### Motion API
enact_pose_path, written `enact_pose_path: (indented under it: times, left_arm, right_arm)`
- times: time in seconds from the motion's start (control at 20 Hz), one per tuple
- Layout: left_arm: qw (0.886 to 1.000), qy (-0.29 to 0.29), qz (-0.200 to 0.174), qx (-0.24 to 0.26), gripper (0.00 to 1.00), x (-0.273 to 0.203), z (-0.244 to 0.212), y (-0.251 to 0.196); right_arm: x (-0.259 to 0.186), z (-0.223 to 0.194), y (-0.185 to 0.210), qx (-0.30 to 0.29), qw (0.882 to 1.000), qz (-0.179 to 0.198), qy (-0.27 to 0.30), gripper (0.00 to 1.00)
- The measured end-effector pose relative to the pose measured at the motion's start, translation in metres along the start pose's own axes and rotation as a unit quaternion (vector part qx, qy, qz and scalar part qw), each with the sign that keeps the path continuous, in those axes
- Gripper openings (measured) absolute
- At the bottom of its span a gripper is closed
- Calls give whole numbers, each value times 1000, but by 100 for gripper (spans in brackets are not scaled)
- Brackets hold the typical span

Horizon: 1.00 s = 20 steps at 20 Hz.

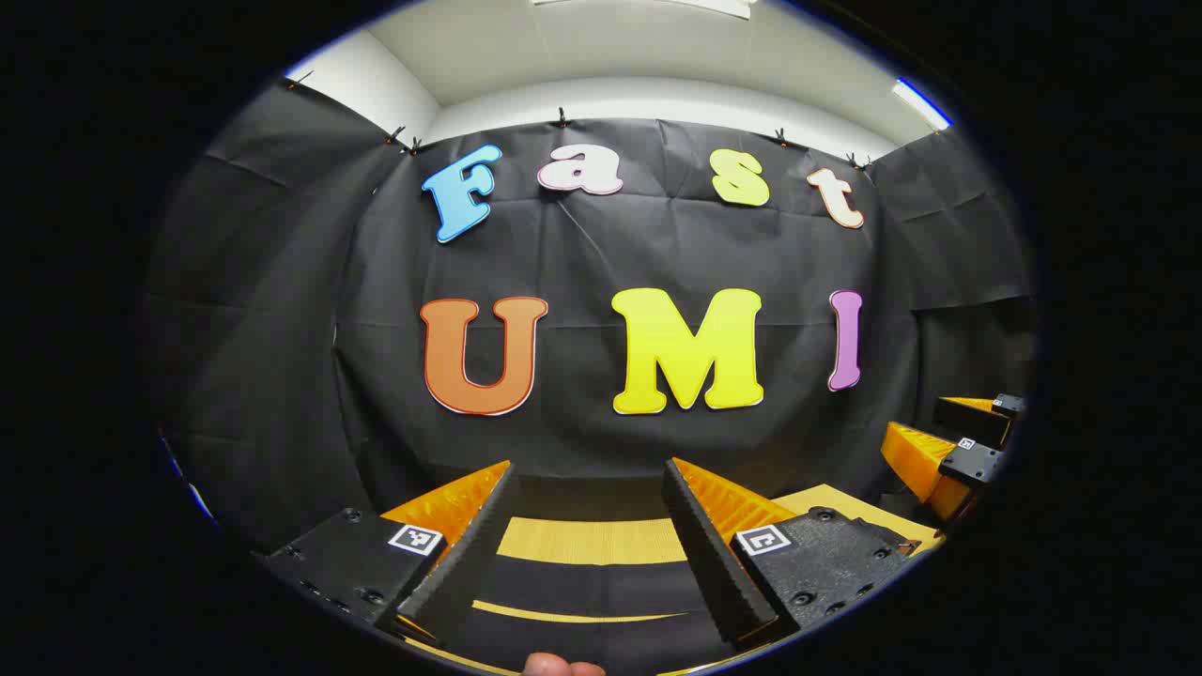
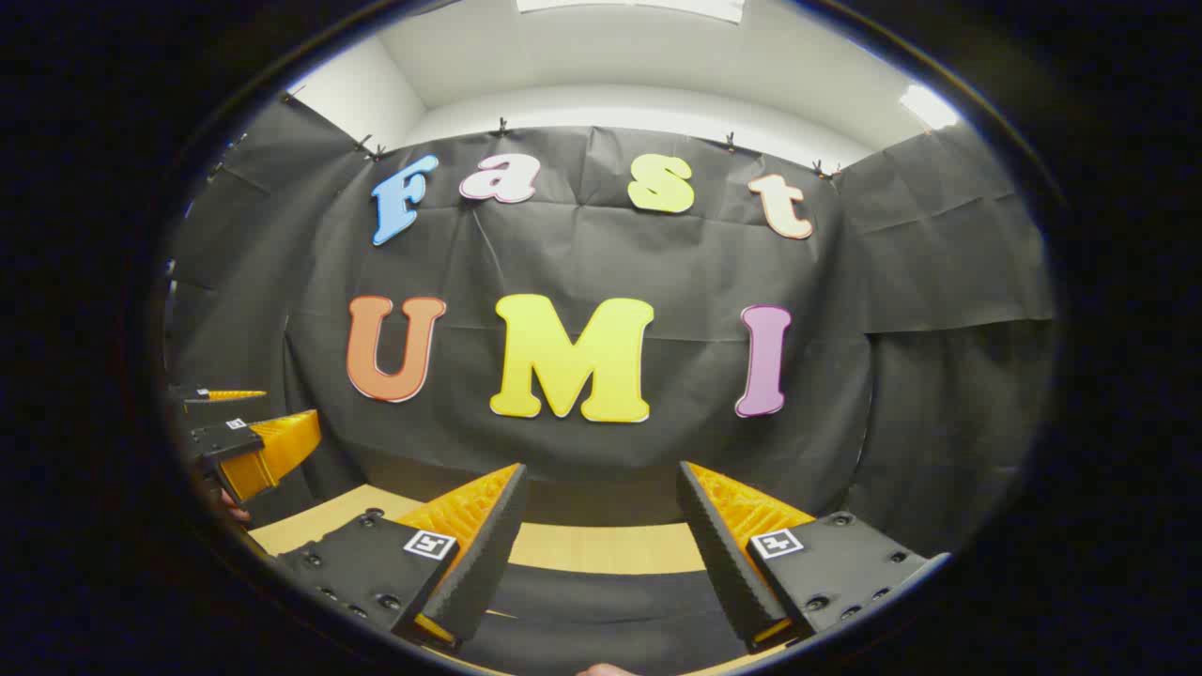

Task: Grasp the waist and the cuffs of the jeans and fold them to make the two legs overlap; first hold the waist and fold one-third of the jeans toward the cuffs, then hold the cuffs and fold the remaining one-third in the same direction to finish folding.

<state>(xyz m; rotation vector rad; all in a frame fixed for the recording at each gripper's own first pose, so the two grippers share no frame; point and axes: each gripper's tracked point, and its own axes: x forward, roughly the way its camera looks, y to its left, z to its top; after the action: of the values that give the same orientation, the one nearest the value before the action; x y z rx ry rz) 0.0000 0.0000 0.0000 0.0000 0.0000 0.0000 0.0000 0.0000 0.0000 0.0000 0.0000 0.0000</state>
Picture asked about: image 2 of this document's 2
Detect black backdrop cloth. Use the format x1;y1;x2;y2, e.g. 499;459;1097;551
164;94;1057;564

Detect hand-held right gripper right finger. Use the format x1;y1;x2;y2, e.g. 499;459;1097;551
676;460;949;655

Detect ceiling light panel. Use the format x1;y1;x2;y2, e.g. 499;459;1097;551
516;0;747;23
900;84;961;130

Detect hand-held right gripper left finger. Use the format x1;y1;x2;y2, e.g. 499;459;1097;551
277;462;529;653

